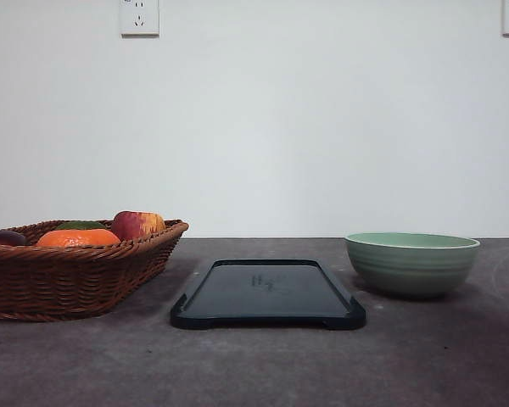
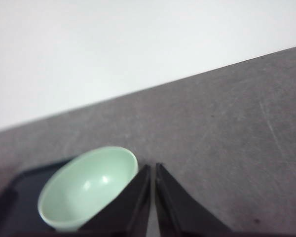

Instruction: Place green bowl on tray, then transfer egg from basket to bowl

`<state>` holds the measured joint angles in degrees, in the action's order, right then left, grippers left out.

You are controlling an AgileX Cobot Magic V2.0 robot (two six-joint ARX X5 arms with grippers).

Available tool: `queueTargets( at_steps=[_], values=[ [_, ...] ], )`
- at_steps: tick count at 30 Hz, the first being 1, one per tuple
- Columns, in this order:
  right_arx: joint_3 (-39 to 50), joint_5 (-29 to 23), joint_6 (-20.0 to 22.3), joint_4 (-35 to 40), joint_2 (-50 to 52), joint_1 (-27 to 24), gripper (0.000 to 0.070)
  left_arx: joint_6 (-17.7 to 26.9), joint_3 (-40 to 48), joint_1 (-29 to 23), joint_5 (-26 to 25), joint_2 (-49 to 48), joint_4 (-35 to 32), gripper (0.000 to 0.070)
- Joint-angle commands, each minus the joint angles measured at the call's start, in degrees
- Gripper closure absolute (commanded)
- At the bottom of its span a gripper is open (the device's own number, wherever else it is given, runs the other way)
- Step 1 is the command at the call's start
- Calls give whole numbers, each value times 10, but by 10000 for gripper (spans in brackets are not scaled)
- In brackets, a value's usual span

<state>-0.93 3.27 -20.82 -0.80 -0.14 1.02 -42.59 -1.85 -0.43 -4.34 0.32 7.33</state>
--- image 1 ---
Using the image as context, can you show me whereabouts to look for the green fruit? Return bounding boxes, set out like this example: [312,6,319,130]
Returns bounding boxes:
[54,220,107,230]

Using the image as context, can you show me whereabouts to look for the green ceramic bowl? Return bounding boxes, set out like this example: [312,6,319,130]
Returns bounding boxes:
[344,232,480,297]

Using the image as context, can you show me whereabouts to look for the white wall socket left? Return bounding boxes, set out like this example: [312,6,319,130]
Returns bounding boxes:
[120,0,159,38]

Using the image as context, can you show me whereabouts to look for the dark rectangular tray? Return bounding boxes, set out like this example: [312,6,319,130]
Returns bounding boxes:
[171,259,366,330]

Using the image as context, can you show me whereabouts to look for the orange mandarin fruit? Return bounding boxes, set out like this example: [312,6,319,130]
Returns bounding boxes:
[36,229,121,247]

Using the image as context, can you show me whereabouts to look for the red yellow apple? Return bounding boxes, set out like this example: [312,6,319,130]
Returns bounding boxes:
[111,210,166,241]

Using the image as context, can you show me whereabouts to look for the dark purple fruit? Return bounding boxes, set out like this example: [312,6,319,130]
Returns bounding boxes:
[0,230,27,245]

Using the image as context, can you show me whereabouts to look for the brown wicker basket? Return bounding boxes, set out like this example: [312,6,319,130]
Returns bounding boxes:
[0,219,189,322]

